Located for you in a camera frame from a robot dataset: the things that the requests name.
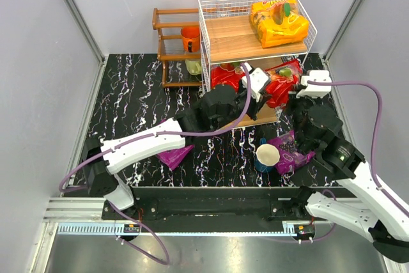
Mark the light green mug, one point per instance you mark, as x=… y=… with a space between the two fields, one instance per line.
x=193 y=66

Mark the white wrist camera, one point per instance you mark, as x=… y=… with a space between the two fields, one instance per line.
x=315 y=84
x=259 y=79

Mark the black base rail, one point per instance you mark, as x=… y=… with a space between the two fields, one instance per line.
x=213 y=209

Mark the yellow mango candy bag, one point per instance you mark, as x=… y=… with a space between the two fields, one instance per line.
x=278 y=22

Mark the orange mug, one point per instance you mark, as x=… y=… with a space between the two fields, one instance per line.
x=190 y=37

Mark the purple candy bag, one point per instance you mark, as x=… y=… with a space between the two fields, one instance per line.
x=173 y=158
x=290 y=157

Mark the large red candy bag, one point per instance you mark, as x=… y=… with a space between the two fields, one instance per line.
x=227 y=73

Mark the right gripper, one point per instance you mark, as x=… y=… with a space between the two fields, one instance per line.
x=294 y=107

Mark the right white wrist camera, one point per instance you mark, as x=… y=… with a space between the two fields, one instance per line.
x=315 y=84

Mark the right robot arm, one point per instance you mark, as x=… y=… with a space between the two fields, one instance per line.
x=316 y=129

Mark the small red candy bag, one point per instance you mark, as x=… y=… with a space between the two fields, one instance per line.
x=283 y=78

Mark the brown wooden rack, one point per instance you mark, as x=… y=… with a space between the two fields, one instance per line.
x=168 y=24

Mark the blue white cup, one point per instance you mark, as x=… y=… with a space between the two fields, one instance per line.
x=267 y=156

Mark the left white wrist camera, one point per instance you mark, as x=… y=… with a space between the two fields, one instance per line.
x=259 y=79

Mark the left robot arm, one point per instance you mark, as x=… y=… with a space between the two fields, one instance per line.
x=220 y=107

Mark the white wire wooden shelf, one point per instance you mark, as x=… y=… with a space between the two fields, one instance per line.
x=227 y=36

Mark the right purple candy bag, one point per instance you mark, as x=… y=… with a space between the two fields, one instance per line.
x=290 y=157

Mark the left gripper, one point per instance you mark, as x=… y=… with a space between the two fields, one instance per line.
x=253 y=107

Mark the left purple candy bag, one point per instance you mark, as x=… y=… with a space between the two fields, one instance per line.
x=173 y=158

